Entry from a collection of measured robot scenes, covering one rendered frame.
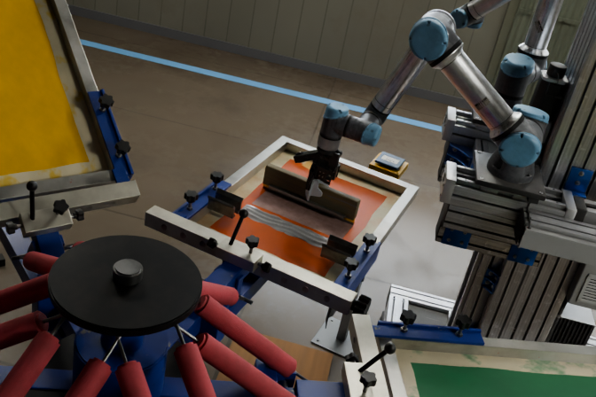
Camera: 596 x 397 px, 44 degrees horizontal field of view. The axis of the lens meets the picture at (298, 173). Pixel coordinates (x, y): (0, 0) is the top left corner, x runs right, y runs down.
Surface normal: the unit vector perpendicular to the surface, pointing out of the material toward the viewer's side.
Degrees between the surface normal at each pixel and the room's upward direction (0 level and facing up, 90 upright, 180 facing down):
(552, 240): 90
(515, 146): 94
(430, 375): 0
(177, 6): 90
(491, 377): 0
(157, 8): 90
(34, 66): 32
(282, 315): 0
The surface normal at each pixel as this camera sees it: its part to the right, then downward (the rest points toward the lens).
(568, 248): -0.18, 0.45
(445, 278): 0.18, -0.86
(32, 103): 0.45, -0.47
